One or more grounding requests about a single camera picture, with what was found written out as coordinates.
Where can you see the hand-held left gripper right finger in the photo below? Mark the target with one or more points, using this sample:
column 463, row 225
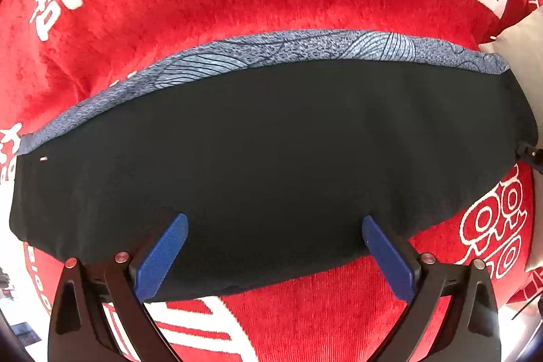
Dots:
column 388, row 256

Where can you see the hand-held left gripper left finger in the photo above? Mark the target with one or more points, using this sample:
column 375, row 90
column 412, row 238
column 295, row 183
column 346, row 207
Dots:
column 161, row 256

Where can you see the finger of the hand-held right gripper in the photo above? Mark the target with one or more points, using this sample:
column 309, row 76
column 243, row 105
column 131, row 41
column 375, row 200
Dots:
column 531, row 153

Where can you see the black pants patterned blue waistband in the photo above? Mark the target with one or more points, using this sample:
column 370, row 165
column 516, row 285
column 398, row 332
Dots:
column 271, row 158

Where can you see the pale grey pillow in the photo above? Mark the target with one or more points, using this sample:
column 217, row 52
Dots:
column 524, row 42

